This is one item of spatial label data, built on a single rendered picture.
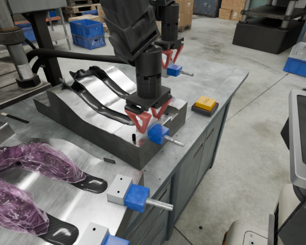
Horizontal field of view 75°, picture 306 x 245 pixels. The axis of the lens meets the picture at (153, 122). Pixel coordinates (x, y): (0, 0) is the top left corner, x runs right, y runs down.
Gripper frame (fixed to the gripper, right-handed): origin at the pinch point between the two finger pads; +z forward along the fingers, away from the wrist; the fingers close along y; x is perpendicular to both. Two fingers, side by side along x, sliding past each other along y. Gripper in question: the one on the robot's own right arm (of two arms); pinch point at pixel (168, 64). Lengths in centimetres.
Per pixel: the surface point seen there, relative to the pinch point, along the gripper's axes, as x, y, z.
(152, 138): 14.8, 31.4, 6.3
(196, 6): -289, -643, 67
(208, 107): 18.0, 0.6, 12.4
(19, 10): -73, 13, -15
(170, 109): 10.6, 15.7, 7.4
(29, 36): -342, -107, 54
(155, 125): 13.4, 28.1, 4.8
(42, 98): -32.3, 34.8, 8.1
